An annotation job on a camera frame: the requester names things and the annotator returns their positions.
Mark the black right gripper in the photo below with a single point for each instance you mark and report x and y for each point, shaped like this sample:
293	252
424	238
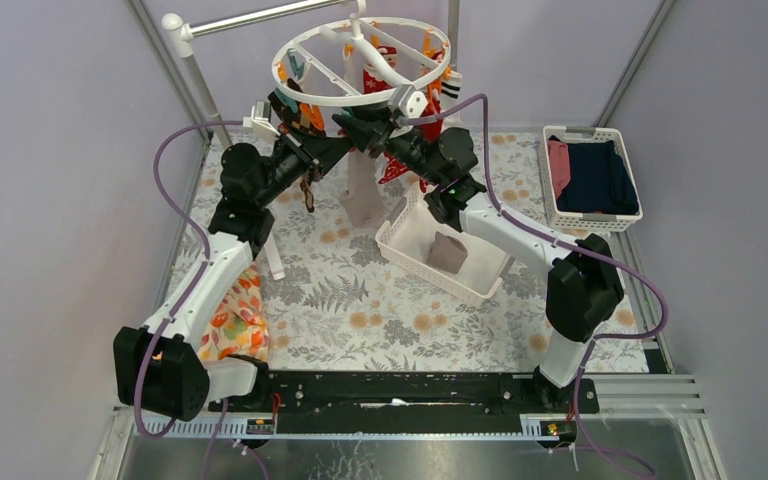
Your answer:
373	133

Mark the pink folded cloth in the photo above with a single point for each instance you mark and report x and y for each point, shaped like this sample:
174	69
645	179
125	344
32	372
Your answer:
559	163

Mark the orange clothes clip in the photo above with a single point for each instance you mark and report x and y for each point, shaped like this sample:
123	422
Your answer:
314	115

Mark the brown striped sock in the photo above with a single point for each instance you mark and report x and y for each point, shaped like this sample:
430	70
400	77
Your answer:
361	200
446	253

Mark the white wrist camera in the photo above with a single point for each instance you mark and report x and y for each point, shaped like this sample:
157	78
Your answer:
406	103
259	123

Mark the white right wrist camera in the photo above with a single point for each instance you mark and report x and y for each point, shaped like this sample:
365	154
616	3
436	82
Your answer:
406	103

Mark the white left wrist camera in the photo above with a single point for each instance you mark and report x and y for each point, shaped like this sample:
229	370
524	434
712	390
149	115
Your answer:
259	123

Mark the white round clip hanger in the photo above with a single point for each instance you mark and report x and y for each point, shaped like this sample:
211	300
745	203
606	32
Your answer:
323	65

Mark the brown argyle sock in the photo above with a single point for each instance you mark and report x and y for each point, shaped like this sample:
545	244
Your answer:
292	119

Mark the white basket with dark clothes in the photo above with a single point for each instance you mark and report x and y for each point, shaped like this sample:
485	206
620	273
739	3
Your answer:
583	221

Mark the dark navy folded cloth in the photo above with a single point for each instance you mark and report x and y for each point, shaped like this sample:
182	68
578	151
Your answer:
600	182

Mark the white sock basket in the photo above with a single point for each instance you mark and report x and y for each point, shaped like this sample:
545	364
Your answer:
464	266

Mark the silver drying rack frame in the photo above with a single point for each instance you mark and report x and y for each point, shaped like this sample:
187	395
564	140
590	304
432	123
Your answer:
182	35

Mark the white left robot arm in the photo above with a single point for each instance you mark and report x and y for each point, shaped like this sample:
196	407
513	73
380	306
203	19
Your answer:
156	365

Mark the floral patterned table mat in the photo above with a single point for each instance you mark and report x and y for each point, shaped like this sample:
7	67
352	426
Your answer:
342	306

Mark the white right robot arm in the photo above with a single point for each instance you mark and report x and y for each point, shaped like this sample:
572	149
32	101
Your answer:
583	287

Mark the orange floral cloth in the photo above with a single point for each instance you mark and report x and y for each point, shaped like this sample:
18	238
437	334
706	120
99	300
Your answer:
238	325

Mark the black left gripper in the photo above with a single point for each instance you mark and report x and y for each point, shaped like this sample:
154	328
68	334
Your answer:
314	160

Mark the red white hanging sock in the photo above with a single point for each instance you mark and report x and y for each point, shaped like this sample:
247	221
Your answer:
373	80

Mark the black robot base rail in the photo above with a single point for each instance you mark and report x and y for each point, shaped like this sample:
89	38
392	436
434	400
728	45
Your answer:
390	403

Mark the white sock with black stripes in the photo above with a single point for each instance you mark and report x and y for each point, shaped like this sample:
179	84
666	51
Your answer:
450	89

